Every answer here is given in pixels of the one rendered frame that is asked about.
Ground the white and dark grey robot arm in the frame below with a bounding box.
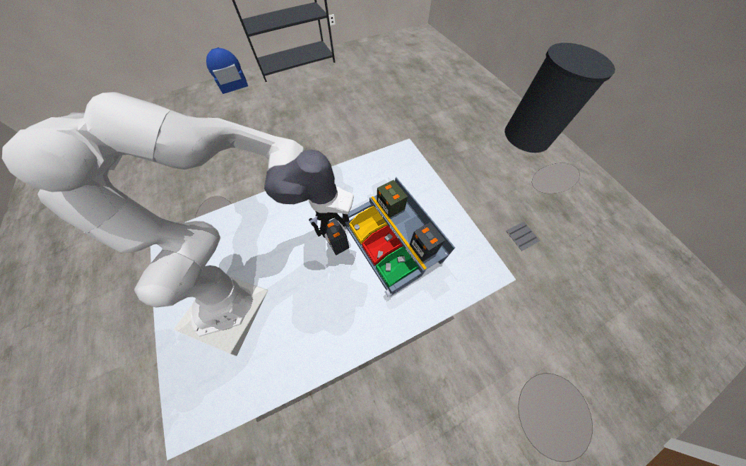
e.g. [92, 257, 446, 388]
[2, 92, 354, 337]

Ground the red open bin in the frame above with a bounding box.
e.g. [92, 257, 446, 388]
[362, 225, 403, 265]

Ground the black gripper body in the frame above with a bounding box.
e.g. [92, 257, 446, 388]
[315, 211, 337, 221]

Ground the yellow open bin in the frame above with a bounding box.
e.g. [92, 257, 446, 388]
[349, 206, 387, 244]

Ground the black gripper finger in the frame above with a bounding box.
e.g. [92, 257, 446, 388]
[309, 216, 329, 242]
[333, 214, 349, 232]

